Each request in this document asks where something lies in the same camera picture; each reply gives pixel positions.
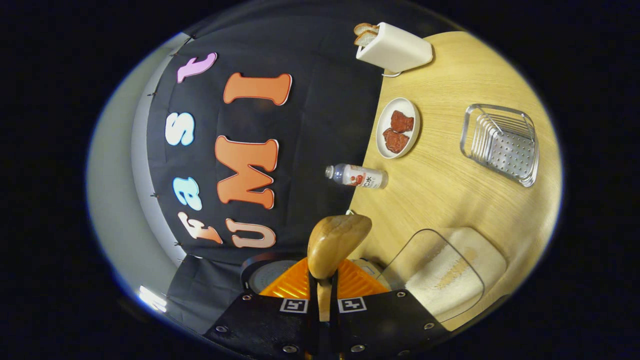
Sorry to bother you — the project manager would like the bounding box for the clear bottle with red label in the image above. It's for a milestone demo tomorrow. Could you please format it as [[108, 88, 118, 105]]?
[[325, 163, 389, 190]]

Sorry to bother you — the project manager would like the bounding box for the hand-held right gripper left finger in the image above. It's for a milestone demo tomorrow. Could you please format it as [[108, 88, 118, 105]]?
[[204, 257, 321, 358]]

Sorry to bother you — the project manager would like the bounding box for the red meat piece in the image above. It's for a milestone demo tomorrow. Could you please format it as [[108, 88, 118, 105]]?
[[382, 128, 411, 154], [390, 110, 415, 134]]

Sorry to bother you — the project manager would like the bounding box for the white toaster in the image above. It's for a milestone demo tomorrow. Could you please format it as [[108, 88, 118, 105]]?
[[355, 22, 434, 74]]

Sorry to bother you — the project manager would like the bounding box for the dark silver rice cooker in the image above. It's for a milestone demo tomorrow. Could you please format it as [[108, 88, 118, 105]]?
[[240, 251, 393, 297]]

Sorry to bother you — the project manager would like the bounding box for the clear chopstick holder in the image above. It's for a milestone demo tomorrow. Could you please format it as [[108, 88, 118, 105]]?
[[460, 103, 540, 188]]

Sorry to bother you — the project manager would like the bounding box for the black backdrop cloth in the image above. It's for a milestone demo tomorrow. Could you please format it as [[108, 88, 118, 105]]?
[[131, 2, 453, 335]]

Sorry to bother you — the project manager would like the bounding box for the white round plate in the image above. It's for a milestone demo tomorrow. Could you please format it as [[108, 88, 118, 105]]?
[[375, 97, 421, 160]]

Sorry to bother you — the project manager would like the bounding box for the narrow ceiling light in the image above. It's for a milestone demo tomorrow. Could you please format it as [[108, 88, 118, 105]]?
[[138, 285, 168, 313]]

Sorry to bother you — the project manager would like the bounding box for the wooden spoon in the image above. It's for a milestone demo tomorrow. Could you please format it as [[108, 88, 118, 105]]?
[[306, 214, 373, 322]]

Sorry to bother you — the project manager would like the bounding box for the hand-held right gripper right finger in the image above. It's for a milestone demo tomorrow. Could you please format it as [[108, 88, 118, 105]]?
[[327, 257, 451, 358]]

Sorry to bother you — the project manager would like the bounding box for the clear plastic rice container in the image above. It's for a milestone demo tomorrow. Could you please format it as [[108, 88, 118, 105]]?
[[377, 227, 508, 323]]

